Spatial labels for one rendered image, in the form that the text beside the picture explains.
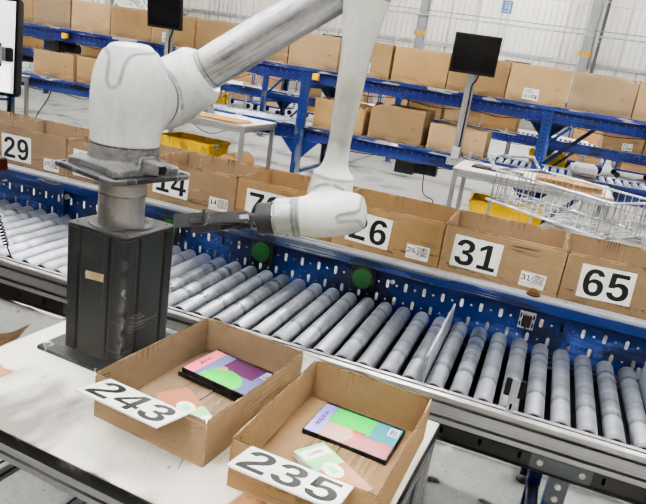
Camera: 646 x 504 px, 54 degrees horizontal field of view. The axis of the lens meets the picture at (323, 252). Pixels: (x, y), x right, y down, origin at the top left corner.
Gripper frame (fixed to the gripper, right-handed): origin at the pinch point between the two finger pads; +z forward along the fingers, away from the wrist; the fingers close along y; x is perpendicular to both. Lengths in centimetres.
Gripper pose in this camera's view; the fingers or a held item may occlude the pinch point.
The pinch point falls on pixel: (187, 223)
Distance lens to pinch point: 150.5
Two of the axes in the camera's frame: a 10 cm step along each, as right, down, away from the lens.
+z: -10.0, 0.6, 0.8
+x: -0.6, -10.0, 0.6
